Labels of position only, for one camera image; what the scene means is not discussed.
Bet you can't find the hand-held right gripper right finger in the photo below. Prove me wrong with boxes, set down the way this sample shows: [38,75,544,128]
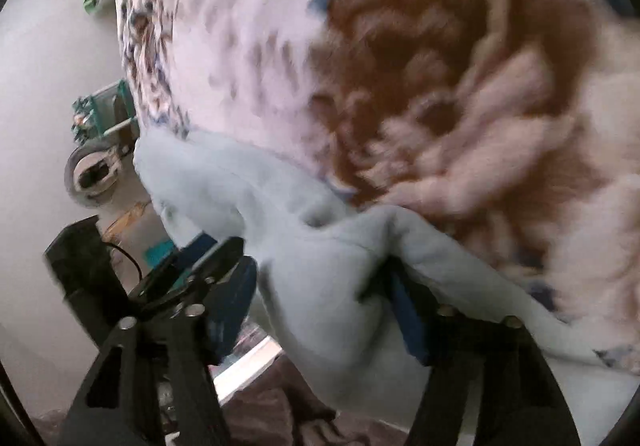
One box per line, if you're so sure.
[385,268,581,446]

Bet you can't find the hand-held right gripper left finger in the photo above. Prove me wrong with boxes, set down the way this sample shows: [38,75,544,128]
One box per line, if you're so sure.
[57,238,258,446]

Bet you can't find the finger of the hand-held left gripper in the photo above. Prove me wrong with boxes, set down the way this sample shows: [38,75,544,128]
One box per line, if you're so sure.
[127,233,221,314]

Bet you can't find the light blue pants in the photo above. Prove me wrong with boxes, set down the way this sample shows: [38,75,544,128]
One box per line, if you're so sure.
[132,128,626,409]

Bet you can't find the orange object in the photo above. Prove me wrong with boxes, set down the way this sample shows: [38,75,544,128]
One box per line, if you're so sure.
[102,201,151,241]

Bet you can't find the black device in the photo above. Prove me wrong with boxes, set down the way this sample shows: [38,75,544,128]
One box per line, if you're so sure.
[44,215,133,331]

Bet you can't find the dark maroon cloth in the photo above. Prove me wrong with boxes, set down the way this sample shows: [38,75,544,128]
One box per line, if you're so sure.
[220,358,406,446]

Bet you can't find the round grey white device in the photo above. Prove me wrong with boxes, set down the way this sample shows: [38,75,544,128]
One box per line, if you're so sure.
[64,138,136,207]

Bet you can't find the teal plastic crate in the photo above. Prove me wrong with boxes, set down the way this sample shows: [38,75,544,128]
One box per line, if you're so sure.
[70,78,138,144]

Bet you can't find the floral printed blanket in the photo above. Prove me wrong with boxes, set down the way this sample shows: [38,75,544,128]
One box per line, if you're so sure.
[112,0,640,372]

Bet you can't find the black cable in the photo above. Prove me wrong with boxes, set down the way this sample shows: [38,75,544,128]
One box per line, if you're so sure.
[105,242,145,279]

